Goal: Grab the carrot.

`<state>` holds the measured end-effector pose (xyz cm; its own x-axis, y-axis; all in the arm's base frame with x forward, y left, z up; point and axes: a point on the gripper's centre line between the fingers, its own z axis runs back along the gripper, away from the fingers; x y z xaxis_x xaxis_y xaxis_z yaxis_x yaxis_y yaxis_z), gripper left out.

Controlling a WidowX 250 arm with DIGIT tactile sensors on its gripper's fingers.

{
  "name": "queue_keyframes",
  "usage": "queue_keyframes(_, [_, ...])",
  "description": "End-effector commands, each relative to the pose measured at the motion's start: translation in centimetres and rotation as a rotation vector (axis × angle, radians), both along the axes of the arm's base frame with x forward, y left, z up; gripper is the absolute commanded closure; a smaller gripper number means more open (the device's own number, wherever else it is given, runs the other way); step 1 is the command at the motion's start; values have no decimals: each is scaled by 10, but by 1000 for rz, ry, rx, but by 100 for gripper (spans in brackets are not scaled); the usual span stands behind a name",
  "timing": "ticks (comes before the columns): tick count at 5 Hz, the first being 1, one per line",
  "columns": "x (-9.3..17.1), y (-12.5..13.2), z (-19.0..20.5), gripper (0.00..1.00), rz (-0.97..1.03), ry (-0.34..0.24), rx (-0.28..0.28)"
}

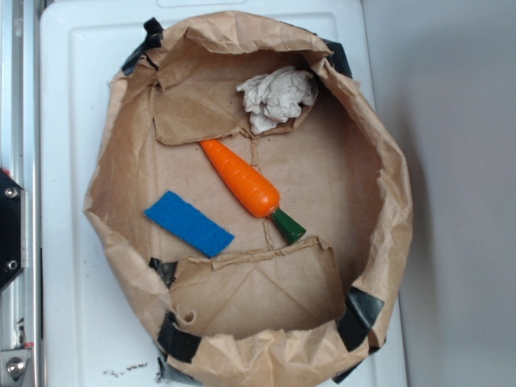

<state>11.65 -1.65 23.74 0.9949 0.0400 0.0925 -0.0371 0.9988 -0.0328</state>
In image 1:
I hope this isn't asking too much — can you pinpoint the orange toy carrot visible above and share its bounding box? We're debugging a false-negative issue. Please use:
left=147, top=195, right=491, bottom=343
left=200, top=139, right=306, bottom=244

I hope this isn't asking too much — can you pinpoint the blue felt rectangle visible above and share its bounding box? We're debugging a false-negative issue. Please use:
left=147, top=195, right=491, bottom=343
left=144, top=191, right=235, bottom=257

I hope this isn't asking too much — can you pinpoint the aluminium frame rail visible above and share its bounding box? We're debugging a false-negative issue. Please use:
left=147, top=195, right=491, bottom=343
left=1, top=1, right=46, bottom=386

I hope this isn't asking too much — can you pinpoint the black mounting plate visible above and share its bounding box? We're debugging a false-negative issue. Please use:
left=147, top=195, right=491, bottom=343
left=0, top=169, right=26, bottom=292

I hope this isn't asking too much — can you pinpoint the brown paper bag tray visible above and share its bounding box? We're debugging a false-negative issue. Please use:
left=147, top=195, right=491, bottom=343
left=85, top=10, right=413, bottom=386

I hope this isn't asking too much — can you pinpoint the crumpled white paper ball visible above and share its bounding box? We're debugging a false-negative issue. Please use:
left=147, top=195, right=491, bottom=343
left=236, top=66, right=318, bottom=135

